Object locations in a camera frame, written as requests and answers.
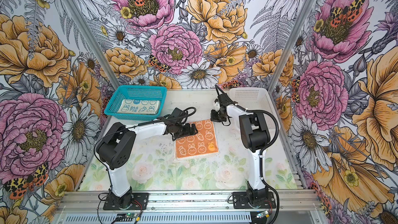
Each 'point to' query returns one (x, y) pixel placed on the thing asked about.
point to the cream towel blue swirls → (144, 107)
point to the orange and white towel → (203, 143)
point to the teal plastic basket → (124, 92)
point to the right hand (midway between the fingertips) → (212, 122)
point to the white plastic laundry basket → (255, 98)
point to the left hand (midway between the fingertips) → (190, 136)
